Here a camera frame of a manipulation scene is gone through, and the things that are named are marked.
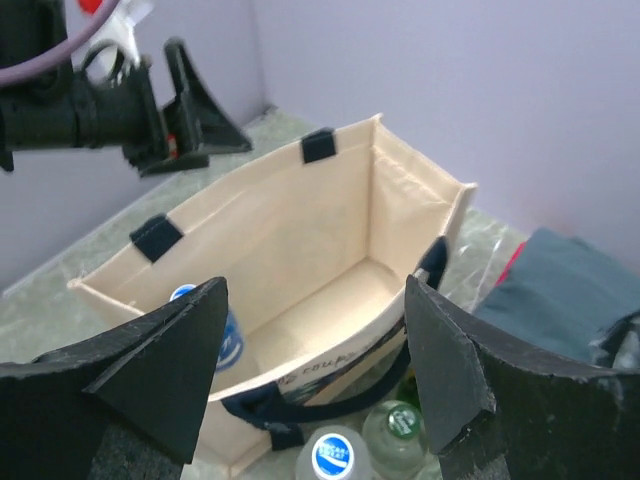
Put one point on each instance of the beige canvas tote bag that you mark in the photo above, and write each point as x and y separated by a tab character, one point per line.
315	241

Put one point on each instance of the folded red cloth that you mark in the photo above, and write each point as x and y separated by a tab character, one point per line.
505	273

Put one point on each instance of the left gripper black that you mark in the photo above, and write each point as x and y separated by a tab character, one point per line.
75	112

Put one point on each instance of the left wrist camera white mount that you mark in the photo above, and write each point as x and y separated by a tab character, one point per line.
113	51

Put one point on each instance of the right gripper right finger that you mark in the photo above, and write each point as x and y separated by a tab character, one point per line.
496	407

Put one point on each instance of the plastic water bottle blue cap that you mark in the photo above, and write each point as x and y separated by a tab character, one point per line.
334	452

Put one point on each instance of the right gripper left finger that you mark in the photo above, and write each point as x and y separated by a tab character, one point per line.
125	404

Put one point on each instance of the green Perrier glass bottle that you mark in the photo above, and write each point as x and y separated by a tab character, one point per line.
407	388

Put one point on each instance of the folded grey cloth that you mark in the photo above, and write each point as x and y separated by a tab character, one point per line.
560	294

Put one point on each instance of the dark patterned garment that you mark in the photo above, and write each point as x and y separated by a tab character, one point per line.
617	347

